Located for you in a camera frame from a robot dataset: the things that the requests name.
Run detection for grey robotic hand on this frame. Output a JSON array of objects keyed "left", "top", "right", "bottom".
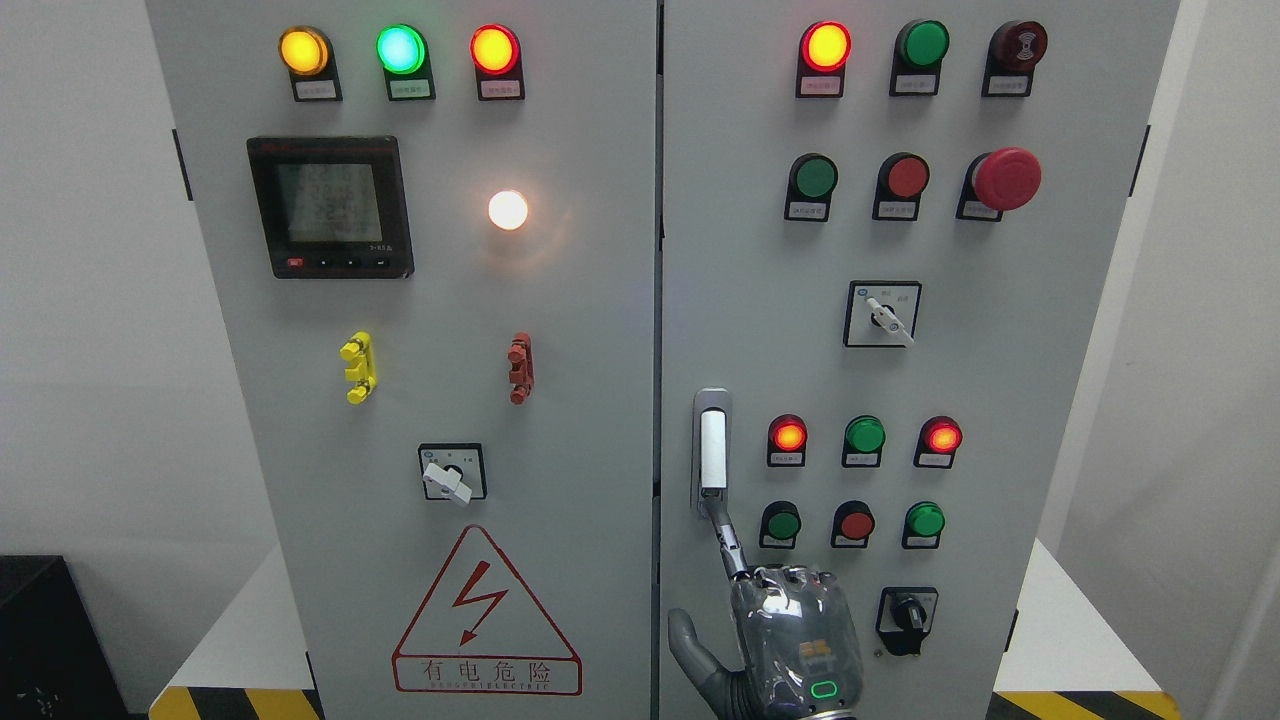
[{"left": 668, "top": 491, "right": 863, "bottom": 719}]

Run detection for silver door handle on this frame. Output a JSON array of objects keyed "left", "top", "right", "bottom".
[{"left": 691, "top": 387, "right": 732, "bottom": 519}]

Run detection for grey right cabinet door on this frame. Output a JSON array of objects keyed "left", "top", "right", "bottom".
[{"left": 659, "top": 1, "right": 1179, "bottom": 719}]

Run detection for grey cabinet door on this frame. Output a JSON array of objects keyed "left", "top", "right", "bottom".
[
  {"left": 659, "top": 1, "right": 1179, "bottom": 719},
  {"left": 146, "top": 1, "right": 658, "bottom": 719}
]

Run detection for grey left cabinet door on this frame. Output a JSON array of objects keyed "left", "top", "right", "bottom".
[{"left": 146, "top": 1, "right": 658, "bottom": 719}]

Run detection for red lit lamp right door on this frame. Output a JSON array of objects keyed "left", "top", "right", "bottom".
[{"left": 795, "top": 20, "right": 852, "bottom": 99}]

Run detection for red-ringed indicator lamp left door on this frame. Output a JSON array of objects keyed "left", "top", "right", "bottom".
[{"left": 470, "top": 23, "right": 525, "bottom": 101}]

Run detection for green push button lower left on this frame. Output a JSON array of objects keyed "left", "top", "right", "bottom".
[{"left": 758, "top": 500, "right": 803, "bottom": 550}]

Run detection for green push button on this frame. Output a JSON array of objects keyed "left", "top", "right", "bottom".
[
  {"left": 901, "top": 501, "right": 946, "bottom": 550},
  {"left": 783, "top": 152, "right": 838, "bottom": 222},
  {"left": 758, "top": 500, "right": 803, "bottom": 550}
]

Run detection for red push button lower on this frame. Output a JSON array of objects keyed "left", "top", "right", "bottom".
[{"left": 829, "top": 500, "right": 876, "bottom": 550}]

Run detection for red push button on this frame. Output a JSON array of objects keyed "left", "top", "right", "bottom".
[
  {"left": 829, "top": 500, "right": 876, "bottom": 550},
  {"left": 872, "top": 152, "right": 931, "bottom": 222}
]

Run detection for green push button lower right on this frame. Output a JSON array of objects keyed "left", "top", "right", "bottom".
[{"left": 901, "top": 501, "right": 946, "bottom": 550}]

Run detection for red lit lamp middle left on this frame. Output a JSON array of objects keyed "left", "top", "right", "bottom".
[{"left": 765, "top": 414, "right": 808, "bottom": 468}]

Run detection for red lit lamp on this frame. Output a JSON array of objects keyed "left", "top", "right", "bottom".
[
  {"left": 765, "top": 414, "right": 808, "bottom": 468},
  {"left": 913, "top": 416, "right": 963, "bottom": 469}
]

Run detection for green lamp middle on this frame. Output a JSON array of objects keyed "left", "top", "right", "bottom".
[{"left": 841, "top": 415, "right": 887, "bottom": 468}]

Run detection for red lit lamp middle right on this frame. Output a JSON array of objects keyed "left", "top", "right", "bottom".
[{"left": 913, "top": 416, "right": 963, "bottom": 469}]

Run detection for white table with hazard stripes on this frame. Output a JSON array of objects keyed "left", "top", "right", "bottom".
[{"left": 147, "top": 544, "right": 1181, "bottom": 719}]

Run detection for red electrical warning sticker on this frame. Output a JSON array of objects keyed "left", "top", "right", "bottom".
[{"left": 392, "top": 525, "right": 582, "bottom": 696}]

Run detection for red terminal connector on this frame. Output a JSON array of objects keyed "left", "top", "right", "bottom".
[{"left": 507, "top": 332, "right": 535, "bottom": 406}]

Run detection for green push button upper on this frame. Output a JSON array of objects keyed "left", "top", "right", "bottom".
[{"left": 783, "top": 152, "right": 838, "bottom": 222}]

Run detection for red push button upper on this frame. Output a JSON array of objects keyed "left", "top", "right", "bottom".
[{"left": 872, "top": 152, "right": 931, "bottom": 222}]

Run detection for red emergency stop button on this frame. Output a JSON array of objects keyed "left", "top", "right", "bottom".
[{"left": 955, "top": 146, "right": 1043, "bottom": 222}]

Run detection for white lit indicator lamp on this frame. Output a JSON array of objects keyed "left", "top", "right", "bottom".
[{"left": 486, "top": 190, "right": 530, "bottom": 231}]

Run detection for yellow terminal connector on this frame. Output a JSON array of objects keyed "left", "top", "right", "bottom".
[{"left": 339, "top": 331, "right": 378, "bottom": 405}]

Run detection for green lamp top right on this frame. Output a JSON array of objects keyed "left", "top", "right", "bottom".
[{"left": 890, "top": 19, "right": 950, "bottom": 97}]

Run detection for dark red buzzer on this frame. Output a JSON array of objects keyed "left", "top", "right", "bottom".
[{"left": 982, "top": 20, "right": 1048, "bottom": 97}]

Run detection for black digital power meter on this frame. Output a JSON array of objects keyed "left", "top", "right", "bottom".
[{"left": 246, "top": 136, "right": 415, "bottom": 279}]

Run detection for green lit indicator lamp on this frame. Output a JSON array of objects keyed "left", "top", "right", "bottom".
[{"left": 375, "top": 23, "right": 436, "bottom": 101}]

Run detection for black box on floor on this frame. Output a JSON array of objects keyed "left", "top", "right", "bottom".
[{"left": 1, "top": 555, "right": 129, "bottom": 719}]

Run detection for yellow indicator lamp top left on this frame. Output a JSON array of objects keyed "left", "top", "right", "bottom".
[{"left": 278, "top": 26, "right": 342, "bottom": 102}]

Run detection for black selector switch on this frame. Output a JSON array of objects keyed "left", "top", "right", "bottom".
[{"left": 876, "top": 585, "right": 940, "bottom": 657}]

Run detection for white selector switch upper right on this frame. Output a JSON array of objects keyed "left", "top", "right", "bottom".
[{"left": 844, "top": 281, "right": 922, "bottom": 348}]

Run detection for white selector switch left door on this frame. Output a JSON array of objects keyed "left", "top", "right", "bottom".
[{"left": 419, "top": 443, "right": 488, "bottom": 507}]

